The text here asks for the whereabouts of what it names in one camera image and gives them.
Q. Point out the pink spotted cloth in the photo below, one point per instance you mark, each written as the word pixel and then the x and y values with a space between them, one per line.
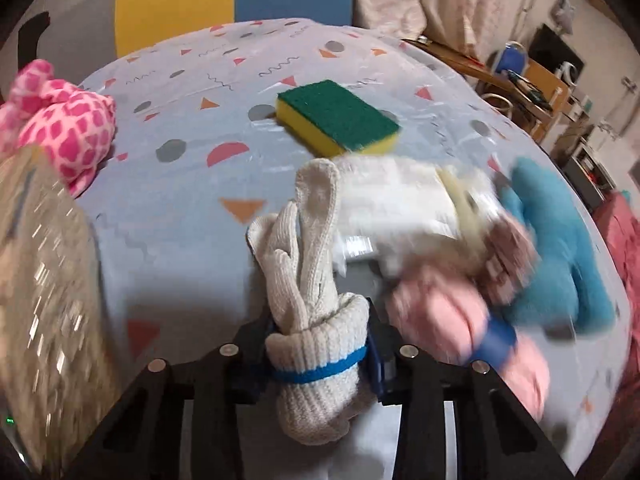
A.
pixel 75 125

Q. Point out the patterned curtain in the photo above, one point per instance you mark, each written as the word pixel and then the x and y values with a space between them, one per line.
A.
pixel 450 0

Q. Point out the blue plush toy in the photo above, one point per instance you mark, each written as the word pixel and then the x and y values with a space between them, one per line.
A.
pixel 550 240

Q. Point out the patterned light blue tablecloth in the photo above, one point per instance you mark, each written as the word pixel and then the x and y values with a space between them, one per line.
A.
pixel 200 185

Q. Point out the white packet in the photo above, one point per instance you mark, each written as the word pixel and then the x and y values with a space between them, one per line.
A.
pixel 400 205

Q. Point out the blue bucket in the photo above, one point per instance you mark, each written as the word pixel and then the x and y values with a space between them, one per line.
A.
pixel 512 57

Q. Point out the black monitor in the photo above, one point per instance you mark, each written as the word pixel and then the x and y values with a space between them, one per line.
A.
pixel 555 50

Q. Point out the red cloth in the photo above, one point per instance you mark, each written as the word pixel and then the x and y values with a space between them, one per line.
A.
pixel 625 230

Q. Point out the white knit glove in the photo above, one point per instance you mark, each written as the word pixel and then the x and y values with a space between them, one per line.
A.
pixel 310 360

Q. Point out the wooden desk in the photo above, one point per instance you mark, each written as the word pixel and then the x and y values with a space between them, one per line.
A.
pixel 540 77

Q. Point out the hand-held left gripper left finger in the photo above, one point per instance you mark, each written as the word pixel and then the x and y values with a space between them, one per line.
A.
pixel 247 381

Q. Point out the green yellow sponge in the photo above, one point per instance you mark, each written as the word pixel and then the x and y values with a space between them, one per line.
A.
pixel 335 110

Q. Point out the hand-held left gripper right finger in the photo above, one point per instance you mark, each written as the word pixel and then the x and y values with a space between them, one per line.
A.
pixel 382 375

